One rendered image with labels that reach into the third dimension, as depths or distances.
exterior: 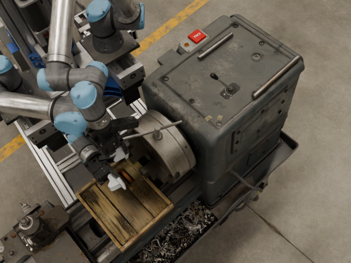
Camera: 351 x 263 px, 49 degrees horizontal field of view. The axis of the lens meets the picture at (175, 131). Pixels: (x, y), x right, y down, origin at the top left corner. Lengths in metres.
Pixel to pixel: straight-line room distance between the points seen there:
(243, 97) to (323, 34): 2.14
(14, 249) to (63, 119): 0.70
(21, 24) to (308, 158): 2.05
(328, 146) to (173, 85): 1.65
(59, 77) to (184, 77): 0.58
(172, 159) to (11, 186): 1.79
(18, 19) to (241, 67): 0.98
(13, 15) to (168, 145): 0.87
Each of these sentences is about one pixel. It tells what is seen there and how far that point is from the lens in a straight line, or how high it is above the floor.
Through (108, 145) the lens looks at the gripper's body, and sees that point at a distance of 1.30.
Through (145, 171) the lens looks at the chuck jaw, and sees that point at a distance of 1.61.
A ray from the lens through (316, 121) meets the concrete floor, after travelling 3.09.
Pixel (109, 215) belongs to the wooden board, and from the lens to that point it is 1.81.
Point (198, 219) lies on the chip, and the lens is 2.08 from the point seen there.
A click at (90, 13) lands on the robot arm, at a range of 1.80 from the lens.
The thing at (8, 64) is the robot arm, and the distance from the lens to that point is 1.75.
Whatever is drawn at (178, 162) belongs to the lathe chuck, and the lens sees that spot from 1.55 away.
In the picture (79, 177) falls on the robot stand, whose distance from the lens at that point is 2.70.
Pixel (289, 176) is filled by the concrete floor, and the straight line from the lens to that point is 2.83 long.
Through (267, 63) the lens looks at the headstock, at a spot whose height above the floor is 1.25.
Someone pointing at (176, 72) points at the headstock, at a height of 1.25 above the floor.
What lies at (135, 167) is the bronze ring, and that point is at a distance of 1.62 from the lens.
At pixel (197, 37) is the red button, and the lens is 1.78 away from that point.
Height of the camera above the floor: 2.56
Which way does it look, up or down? 60 degrees down
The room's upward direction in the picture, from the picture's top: 9 degrees counter-clockwise
